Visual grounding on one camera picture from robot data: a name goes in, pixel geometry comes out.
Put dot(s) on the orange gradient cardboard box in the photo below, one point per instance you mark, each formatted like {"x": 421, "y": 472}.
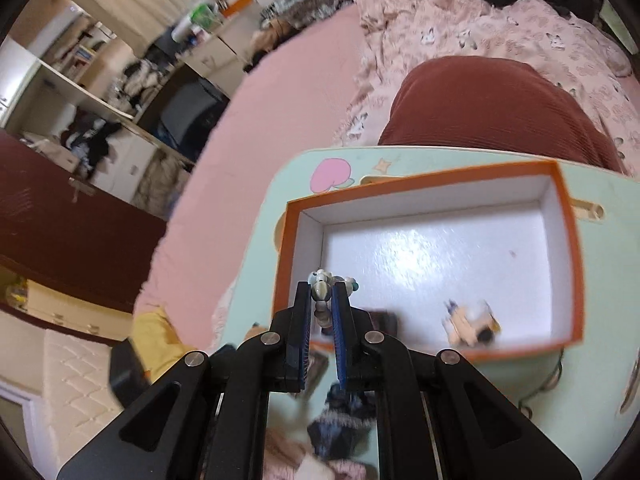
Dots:
{"x": 485, "y": 243}

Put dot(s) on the pink floral quilt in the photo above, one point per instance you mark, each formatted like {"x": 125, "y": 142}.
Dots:
{"x": 571, "y": 53}

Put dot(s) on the patterned clothes heap by drawers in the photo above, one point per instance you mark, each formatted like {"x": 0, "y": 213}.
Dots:
{"x": 284, "y": 19}

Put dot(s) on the black lace fabric pouch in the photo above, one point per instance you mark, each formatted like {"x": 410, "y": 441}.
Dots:
{"x": 345, "y": 421}

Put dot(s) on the small grey robot figurine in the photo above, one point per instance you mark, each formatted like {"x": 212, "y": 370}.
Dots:
{"x": 321, "y": 283}

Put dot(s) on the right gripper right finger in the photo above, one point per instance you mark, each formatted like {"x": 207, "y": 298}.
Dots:
{"x": 437, "y": 416}

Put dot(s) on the white drawer cabinet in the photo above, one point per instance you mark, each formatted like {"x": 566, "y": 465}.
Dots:
{"x": 222, "y": 57}

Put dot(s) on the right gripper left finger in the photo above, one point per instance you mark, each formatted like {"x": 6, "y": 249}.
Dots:
{"x": 206, "y": 417}

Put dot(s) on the dark red cushion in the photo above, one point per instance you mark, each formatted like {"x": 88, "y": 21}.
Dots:
{"x": 497, "y": 105}

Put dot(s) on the small doll figurine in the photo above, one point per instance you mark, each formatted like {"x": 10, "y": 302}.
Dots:
{"x": 470, "y": 327}

